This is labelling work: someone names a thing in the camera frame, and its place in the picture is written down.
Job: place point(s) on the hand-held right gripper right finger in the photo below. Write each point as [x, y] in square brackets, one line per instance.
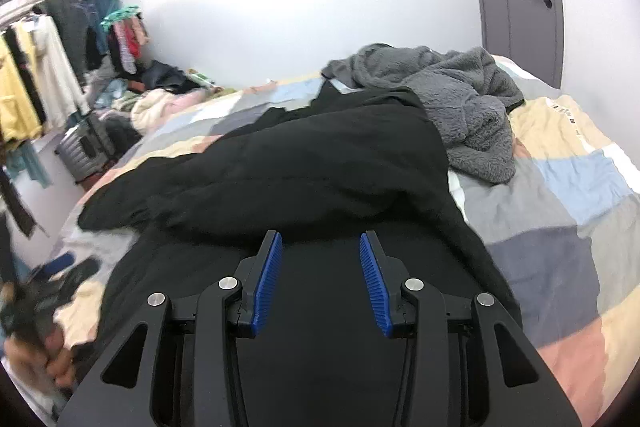
[376, 292]

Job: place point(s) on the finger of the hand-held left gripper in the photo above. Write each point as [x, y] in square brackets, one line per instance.
[80, 277]
[55, 266]

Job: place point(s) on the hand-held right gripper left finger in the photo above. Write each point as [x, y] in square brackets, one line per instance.
[265, 292]

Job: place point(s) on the black jacket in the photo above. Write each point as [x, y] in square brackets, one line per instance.
[300, 167]

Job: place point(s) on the pile of clothes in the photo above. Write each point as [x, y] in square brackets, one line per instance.
[115, 99]

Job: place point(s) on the teal hanger with small clothes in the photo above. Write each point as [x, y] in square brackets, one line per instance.
[125, 37]

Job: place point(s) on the person's left hand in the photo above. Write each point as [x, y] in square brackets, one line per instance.
[57, 362]

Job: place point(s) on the brown plaid scarf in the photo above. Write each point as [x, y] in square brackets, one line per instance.
[15, 202]

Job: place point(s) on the teal hanging cloth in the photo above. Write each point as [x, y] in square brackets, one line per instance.
[30, 164]

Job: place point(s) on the silver suitcase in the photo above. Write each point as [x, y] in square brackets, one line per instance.
[82, 147]

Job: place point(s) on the yellow hanging garment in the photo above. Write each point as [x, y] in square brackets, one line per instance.
[15, 97]

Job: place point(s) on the colourful patchwork bed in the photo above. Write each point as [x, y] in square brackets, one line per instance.
[550, 257]

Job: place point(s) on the cream fluffy garment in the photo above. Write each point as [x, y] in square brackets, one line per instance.
[150, 107]

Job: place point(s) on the white hanging garment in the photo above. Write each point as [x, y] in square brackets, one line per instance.
[57, 72]

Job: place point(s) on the black hanging garment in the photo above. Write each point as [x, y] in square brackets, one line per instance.
[27, 72]

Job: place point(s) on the grey fleece garment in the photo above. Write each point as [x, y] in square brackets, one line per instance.
[460, 107]

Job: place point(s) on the black bag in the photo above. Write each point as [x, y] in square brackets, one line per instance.
[162, 77]

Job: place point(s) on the dark grey hanging coat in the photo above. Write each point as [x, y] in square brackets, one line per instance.
[72, 32]

